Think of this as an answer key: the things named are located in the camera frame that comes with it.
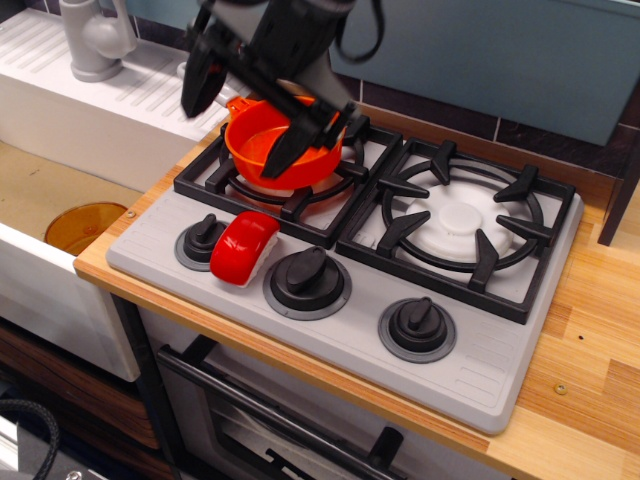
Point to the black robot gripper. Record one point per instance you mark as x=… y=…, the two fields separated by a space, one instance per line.
x=263 y=43

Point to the orange pot with grey handle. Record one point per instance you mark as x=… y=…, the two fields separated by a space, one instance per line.
x=251 y=135

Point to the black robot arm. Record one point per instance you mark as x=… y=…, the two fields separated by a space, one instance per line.
x=284 y=58

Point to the black left burner grate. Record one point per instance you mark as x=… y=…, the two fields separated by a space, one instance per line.
x=316 y=214

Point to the black burner grate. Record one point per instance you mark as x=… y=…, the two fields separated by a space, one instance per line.
x=316 y=214
x=488 y=235

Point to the red and white toy sushi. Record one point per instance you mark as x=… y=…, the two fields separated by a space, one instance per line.
x=243 y=248

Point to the black left stove knob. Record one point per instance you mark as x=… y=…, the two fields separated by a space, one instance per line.
x=194 y=246

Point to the black stove knob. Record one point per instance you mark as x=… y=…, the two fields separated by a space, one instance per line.
x=307 y=286
x=194 y=246
x=417 y=330

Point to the grey toy faucet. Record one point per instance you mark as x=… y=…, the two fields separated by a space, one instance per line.
x=97 y=43

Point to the black middle stove knob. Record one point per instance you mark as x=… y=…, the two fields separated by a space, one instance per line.
x=307 y=286

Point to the white toy sink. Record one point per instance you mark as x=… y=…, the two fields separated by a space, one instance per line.
x=66 y=143

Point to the orange sink drain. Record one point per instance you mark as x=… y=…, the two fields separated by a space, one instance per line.
x=75 y=229

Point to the grey toy stove top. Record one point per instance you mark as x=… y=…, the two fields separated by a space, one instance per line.
x=477 y=383

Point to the black right burner grate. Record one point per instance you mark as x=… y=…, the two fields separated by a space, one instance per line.
x=488 y=235

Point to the black right stove knob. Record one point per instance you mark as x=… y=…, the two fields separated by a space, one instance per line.
x=417 y=330

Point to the white oven door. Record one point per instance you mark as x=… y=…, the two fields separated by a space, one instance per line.
x=254 y=421

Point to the black oven door handle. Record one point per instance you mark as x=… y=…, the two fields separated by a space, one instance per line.
x=191 y=365

